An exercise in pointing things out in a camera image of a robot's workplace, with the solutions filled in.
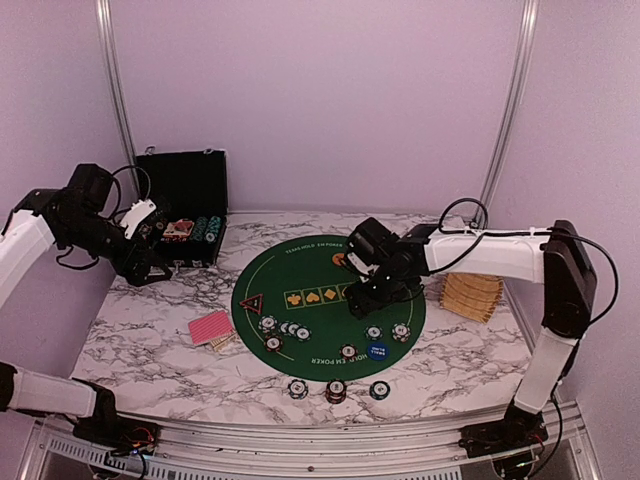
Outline left aluminium frame post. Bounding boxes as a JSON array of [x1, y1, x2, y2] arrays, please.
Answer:
[[94, 0, 139, 166]]

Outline blue small blind button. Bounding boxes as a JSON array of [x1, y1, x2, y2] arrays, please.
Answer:
[[366, 342, 390, 361]]

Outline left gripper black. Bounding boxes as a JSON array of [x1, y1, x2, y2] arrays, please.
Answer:
[[61, 212, 172, 287]]

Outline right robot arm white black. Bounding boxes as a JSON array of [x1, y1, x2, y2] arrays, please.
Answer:
[[345, 218, 597, 448]]

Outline orange big blind button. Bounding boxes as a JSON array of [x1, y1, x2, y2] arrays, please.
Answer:
[[332, 253, 346, 266]]

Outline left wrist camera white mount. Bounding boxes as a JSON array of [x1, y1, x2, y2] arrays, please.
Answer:
[[119, 199, 168, 240]]

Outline aluminium frame post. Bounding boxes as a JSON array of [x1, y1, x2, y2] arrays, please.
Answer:
[[480, 0, 540, 208], [94, 0, 139, 166]]

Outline round green poker mat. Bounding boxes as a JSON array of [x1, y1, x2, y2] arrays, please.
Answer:
[[231, 235, 427, 382]]

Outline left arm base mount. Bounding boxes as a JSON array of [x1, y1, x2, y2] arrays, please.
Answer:
[[72, 417, 160, 456]]

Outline right aluminium frame post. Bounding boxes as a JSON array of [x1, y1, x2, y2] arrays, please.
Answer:
[[480, 0, 540, 208]]

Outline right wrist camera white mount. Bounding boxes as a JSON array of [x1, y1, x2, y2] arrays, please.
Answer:
[[345, 217, 400, 277]]

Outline black poker chip case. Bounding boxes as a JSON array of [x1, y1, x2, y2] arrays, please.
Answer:
[[136, 149, 228, 268]]

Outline red backed card deck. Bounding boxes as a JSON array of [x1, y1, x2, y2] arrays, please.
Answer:
[[188, 310, 234, 346]]

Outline woven bamboo tray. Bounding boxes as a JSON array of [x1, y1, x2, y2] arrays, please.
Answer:
[[440, 273, 504, 324]]

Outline green chip row in case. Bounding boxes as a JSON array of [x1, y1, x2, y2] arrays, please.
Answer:
[[190, 217, 209, 242]]

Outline card decks in case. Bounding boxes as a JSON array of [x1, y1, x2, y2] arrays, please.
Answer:
[[161, 219, 195, 243]]

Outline teal chips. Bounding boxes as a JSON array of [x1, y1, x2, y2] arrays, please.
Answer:
[[279, 322, 312, 342]]

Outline teal black chip stack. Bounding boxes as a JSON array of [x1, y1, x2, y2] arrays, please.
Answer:
[[369, 381, 391, 401]]

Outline blue white chip stack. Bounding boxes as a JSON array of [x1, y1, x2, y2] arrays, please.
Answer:
[[287, 379, 308, 400]]

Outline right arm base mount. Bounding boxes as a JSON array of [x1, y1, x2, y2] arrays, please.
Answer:
[[458, 419, 549, 458]]

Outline teal chip row in case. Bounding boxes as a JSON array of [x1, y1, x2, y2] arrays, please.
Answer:
[[204, 216, 222, 243]]

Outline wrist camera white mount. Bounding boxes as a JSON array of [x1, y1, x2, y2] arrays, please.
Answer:
[[119, 199, 168, 240], [345, 217, 400, 277]]

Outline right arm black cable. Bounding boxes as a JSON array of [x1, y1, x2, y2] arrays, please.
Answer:
[[434, 198, 620, 326]]

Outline black red triangle dealer button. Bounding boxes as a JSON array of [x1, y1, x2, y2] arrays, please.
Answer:
[[239, 293, 264, 315]]

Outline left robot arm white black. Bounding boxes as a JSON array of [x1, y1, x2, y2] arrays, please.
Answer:
[[1, 187, 171, 445]]

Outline brown black chip stack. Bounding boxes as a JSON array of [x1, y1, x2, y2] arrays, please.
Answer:
[[325, 379, 347, 404]]

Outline front aluminium rail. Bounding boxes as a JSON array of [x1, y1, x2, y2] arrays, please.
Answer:
[[11, 402, 602, 479]]

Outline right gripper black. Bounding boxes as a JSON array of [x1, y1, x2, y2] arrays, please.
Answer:
[[345, 264, 413, 320]]

